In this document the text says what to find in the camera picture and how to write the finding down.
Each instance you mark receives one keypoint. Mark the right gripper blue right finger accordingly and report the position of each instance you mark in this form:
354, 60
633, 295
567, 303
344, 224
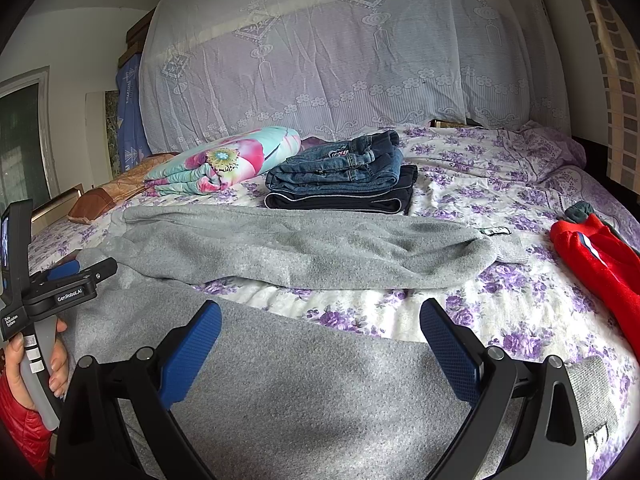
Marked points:
461, 366

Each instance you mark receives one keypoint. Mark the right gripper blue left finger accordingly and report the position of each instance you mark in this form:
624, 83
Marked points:
185, 350

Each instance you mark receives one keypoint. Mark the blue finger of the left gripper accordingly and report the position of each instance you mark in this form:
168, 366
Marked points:
101, 270
63, 270

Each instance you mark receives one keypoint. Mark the grey fleece pants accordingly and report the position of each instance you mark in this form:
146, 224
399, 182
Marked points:
280, 398

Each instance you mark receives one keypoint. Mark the person's left hand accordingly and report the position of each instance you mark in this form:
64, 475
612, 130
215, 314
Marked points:
58, 381

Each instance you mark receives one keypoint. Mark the brown orange pillow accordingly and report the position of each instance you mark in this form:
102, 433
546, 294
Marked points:
98, 201

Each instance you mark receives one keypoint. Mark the blue patterned fabric bundle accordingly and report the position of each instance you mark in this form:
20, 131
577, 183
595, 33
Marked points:
131, 140

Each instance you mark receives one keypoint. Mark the red puffy left sleeve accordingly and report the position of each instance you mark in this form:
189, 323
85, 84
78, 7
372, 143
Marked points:
25, 428

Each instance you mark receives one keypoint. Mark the folded dark navy jeans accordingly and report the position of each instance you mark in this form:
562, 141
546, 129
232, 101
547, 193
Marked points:
396, 200

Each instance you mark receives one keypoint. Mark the floral teal pink quilt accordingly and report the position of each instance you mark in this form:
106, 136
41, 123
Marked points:
216, 166

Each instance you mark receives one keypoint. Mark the red jacket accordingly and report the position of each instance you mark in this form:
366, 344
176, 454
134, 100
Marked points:
604, 263

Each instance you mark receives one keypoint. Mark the purple floral bed sheet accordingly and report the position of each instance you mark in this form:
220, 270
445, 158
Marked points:
523, 180

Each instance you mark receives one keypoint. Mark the folded blue denim jeans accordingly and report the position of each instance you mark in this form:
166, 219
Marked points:
367, 164

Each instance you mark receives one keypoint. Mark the white lace curtain cover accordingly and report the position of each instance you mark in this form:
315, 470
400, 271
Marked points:
337, 68

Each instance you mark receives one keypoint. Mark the wooden bed frame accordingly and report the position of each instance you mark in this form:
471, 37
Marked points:
58, 207

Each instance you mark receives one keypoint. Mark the window with grey frame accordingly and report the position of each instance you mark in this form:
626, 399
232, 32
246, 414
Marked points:
27, 163

